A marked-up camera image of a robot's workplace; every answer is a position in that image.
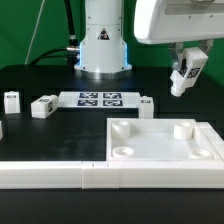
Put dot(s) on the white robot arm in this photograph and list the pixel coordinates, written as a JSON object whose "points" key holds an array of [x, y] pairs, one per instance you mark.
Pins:
{"points": [[103, 51]]}

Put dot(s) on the white square tabletop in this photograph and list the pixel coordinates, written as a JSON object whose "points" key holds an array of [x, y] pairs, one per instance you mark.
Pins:
{"points": [[132, 139]]}

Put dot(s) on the white obstacle wall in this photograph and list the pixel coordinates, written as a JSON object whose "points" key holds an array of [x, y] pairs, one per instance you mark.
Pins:
{"points": [[94, 175], [213, 137]]}

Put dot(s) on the white front obstacle wall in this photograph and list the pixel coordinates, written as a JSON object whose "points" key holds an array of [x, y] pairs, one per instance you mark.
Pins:
{"points": [[94, 175]]}

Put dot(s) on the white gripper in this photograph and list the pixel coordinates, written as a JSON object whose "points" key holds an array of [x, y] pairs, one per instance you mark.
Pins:
{"points": [[168, 21]]}

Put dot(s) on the white right obstacle wall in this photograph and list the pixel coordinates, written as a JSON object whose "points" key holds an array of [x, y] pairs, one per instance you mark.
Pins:
{"points": [[213, 137]]}

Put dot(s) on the white fiducial marker sheet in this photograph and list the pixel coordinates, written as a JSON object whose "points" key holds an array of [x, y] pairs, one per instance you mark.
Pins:
{"points": [[74, 99]]}

